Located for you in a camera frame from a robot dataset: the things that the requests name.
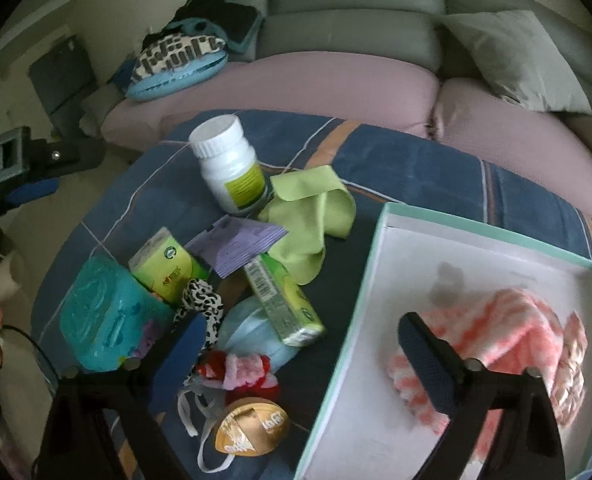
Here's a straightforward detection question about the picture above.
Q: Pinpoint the pink white knitted cloth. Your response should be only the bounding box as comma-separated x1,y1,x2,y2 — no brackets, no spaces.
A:
386,287,589,463

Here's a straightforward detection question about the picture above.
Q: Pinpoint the black white spotted scrunchie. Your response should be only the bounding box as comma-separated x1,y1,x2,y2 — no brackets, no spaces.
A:
173,279,225,386

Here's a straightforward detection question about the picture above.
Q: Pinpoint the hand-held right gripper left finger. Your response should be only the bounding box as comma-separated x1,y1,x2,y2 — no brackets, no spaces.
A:
31,312,207,480

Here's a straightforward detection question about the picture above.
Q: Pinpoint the black cable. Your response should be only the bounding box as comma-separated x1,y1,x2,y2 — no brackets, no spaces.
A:
0,325,59,396

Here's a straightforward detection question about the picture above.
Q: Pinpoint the grey cushion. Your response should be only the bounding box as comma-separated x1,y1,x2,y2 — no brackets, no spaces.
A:
438,10,592,115

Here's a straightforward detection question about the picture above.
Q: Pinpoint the white pill bottle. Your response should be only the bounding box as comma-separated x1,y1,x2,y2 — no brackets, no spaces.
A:
188,116,271,215

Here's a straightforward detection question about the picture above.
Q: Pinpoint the teal wet wipes pack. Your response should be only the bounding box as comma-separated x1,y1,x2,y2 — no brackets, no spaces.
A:
58,255,177,373

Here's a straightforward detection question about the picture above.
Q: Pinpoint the purple packet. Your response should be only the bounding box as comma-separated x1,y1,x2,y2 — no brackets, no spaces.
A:
183,215,289,278

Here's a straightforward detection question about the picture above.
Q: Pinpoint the white ribbon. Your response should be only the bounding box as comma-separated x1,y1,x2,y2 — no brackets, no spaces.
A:
176,377,237,473

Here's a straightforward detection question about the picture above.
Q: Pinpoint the blue plaid blanket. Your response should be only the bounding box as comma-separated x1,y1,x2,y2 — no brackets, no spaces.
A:
28,109,592,480

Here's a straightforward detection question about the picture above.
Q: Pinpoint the mauve sofa seat cover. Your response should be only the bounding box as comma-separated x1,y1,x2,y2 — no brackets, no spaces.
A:
100,52,592,196

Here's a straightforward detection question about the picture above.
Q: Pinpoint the dark grey floor box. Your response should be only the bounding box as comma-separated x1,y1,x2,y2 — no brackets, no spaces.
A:
28,35,99,116

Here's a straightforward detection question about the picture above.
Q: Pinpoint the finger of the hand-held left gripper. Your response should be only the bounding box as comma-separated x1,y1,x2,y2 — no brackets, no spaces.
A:
26,137,106,179
5,177,61,209

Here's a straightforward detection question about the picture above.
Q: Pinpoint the long green tissue pack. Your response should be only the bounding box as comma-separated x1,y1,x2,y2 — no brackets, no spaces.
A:
243,252,327,347

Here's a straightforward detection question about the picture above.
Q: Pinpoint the white box teal rim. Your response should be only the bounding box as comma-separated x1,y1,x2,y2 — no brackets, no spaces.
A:
292,202,592,480

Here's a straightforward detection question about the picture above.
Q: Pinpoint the blue leopard print bag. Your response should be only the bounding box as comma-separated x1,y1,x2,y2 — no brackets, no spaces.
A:
126,32,229,101

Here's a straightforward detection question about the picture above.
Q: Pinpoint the grey sofa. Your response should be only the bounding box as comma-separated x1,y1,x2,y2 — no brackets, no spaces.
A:
78,0,592,161

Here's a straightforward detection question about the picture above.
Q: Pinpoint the light green cloth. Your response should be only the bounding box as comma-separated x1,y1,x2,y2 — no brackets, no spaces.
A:
257,165,357,286

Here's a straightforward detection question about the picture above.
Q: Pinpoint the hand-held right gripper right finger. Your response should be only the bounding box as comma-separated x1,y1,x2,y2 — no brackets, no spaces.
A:
397,311,567,480

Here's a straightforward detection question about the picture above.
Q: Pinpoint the blue face mask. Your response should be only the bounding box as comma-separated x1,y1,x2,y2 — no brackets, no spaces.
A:
216,295,301,373

